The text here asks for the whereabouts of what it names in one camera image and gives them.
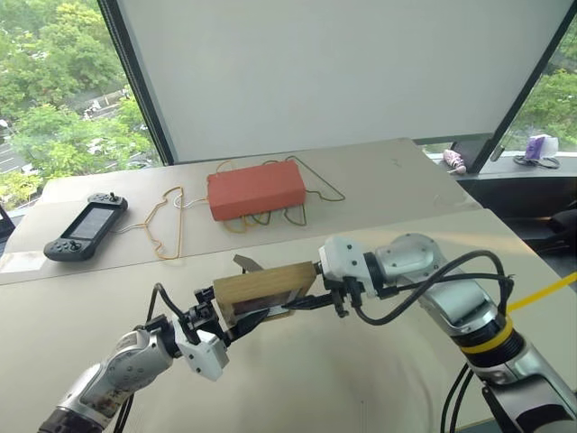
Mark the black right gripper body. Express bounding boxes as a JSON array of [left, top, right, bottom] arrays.
[[322, 275, 366, 318]]

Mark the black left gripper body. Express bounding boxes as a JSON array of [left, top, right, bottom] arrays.
[[181, 299, 232, 346]]

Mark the wooden block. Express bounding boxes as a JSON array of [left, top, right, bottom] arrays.
[[212, 253, 317, 328]]

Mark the red rectangular box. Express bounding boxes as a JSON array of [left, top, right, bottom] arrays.
[[206, 161, 307, 223]]

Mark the black handheld game console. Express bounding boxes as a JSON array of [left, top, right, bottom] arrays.
[[42, 192, 129, 263]]

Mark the pink folded umbrella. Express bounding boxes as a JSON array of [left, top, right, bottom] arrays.
[[443, 149, 468, 175]]

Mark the white roller blind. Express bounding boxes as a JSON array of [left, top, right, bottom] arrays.
[[114, 0, 577, 164]]

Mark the purple and white pack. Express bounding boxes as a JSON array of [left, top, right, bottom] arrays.
[[525, 134, 561, 161]]

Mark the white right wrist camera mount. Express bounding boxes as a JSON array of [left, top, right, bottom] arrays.
[[318, 235, 378, 299]]

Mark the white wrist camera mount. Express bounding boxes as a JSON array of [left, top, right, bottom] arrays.
[[174, 328, 230, 382], [318, 235, 378, 299]]

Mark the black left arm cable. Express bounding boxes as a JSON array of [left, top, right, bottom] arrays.
[[146, 282, 196, 333]]

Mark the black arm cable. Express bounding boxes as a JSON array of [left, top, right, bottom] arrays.
[[353, 250, 516, 327], [146, 282, 196, 333]]

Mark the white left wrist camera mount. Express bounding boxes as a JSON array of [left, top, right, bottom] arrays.
[[174, 328, 230, 382]]

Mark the green wire hanger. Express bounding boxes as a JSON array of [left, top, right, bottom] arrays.
[[244, 210, 274, 227]]

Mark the olive wire hanger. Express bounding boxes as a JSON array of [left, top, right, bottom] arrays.
[[261, 155, 347, 203]]

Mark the white wire hanger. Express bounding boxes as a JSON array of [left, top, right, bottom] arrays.
[[111, 196, 211, 236]]

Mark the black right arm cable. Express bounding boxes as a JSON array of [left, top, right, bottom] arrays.
[[353, 250, 516, 327]]

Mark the dark window frame post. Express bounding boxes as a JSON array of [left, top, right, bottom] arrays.
[[96, 0, 178, 166], [466, 8, 577, 175]]

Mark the coiled black cable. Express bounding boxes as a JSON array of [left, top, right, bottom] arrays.
[[512, 152, 562, 170]]

